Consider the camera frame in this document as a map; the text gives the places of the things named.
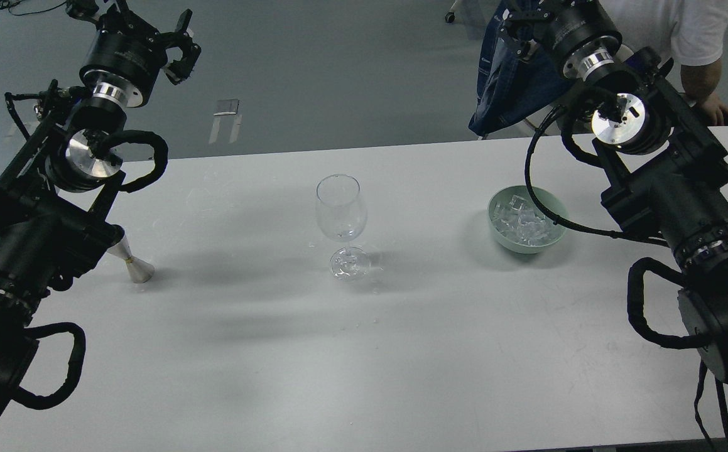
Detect white tape floor marker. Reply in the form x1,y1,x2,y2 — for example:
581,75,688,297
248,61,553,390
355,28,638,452
208,98,242,145

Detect person in white shirt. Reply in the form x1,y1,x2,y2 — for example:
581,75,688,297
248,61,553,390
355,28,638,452
600,1,728,126

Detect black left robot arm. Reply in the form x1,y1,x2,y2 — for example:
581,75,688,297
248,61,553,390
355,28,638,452
0,1,201,416

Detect green bowl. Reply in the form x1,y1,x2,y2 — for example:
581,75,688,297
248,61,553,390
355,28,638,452
486,185,567,254

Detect clear wine glass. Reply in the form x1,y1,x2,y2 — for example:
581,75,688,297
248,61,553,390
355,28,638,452
315,174,371,281

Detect pile of ice cubes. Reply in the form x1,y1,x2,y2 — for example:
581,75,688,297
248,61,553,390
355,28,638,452
488,194,563,248

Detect steel cocktail jigger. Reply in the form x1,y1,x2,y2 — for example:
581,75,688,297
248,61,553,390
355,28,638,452
106,234,155,284

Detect blue jeans on chair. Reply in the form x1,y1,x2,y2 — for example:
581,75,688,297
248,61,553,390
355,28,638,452
468,1,575,136

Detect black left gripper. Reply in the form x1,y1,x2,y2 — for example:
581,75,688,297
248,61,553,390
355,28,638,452
65,1,201,108

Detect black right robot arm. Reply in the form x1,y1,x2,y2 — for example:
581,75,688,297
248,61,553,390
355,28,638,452
498,1,728,444

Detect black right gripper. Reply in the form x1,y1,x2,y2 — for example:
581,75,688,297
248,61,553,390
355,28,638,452
501,1,622,79

